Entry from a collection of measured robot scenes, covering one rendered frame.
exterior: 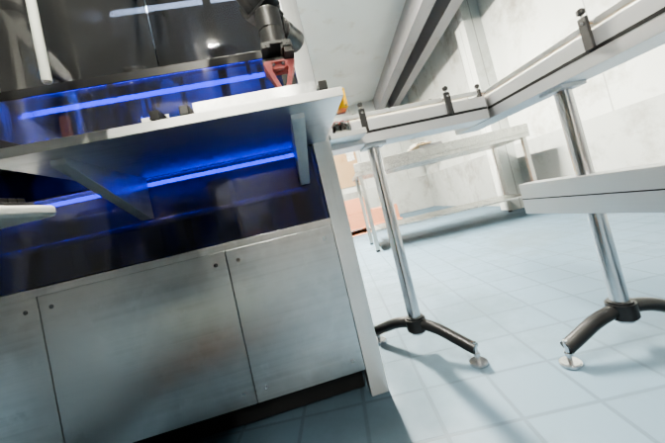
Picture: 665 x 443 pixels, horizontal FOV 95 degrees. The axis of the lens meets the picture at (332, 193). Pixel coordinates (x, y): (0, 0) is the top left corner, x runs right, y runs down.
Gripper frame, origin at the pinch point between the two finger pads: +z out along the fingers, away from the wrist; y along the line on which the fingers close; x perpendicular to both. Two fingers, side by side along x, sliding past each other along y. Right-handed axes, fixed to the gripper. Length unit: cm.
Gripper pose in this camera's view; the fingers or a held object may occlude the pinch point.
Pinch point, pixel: (285, 92)
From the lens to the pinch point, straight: 71.5
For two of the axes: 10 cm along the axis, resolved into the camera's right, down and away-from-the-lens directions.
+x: -9.6, 2.2, -1.5
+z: 2.4, 9.6, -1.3
